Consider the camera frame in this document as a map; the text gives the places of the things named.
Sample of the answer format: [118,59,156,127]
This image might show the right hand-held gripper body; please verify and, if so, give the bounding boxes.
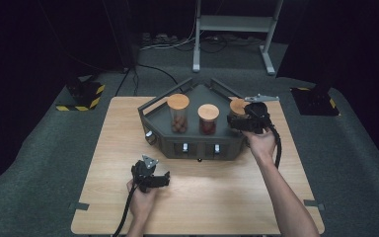
[244,94,280,134]

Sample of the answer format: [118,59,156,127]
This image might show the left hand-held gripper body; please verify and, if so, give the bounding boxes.
[130,154,160,194]

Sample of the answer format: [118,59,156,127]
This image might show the glass jar wooden lid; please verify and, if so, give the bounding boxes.
[228,98,252,134]

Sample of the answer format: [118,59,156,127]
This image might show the glass jar red contents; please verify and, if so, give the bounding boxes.
[196,103,221,136]

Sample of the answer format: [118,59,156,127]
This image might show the dark grey corner shelf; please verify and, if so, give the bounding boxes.
[137,77,252,162]

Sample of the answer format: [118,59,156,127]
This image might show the tall glass jar brown nuts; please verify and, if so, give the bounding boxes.
[166,93,190,134]

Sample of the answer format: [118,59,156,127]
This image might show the person's left hand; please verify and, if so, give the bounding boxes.
[125,180,161,225]

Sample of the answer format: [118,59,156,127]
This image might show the person's right hand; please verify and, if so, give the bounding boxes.
[243,128,277,161]

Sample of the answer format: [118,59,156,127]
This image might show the black base striped yellow edge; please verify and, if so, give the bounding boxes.
[55,74,107,113]
[290,86,341,117]

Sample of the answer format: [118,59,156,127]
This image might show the grey tape piece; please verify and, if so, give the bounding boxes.
[68,201,91,211]
[303,198,326,212]

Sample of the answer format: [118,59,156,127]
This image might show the grey metal stand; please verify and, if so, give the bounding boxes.
[191,0,284,76]

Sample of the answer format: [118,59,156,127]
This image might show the black power strip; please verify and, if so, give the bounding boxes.
[140,32,180,45]

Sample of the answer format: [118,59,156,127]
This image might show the right hand-held gripper black cable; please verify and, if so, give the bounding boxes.
[265,121,283,170]

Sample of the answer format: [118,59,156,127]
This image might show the hand-held gripper black cable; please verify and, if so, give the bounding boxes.
[113,183,138,237]
[265,121,283,170]

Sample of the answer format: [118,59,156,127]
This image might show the left hand-held gripper black cable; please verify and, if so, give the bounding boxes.
[113,183,138,237]

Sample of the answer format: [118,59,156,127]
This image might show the tangled black floor cables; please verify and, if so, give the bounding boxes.
[199,34,265,54]

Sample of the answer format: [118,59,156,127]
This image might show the black floor cable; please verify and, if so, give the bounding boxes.
[114,63,184,97]

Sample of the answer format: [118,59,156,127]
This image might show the white floor cable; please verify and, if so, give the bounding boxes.
[139,16,199,52]

